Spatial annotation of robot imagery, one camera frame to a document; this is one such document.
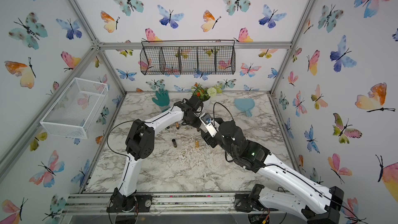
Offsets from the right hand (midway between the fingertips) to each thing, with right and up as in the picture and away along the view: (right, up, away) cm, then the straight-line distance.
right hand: (209, 122), depth 67 cm
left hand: (-4, -3, +29) cm, 30 cm away
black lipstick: (-17, -2, -2) cm, 17 cm away
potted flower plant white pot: (-1, +15, +33) cm, 36 cm away
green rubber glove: (-34, +12, +51) cm, 62 cm away
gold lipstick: (-6, -15, +24) cm, 29 cm away
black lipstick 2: (-19, -14, +22) cm, 32 cm away
